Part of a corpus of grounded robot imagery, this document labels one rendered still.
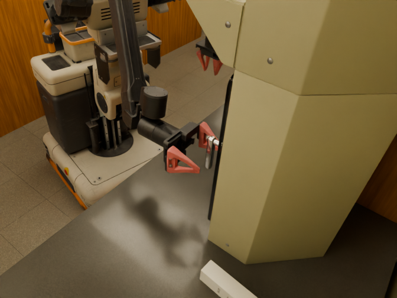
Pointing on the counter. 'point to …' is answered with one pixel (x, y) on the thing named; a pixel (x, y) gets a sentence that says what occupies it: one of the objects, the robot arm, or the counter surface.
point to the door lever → (210, 151)
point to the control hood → (221, 25)
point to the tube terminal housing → (303, 124)
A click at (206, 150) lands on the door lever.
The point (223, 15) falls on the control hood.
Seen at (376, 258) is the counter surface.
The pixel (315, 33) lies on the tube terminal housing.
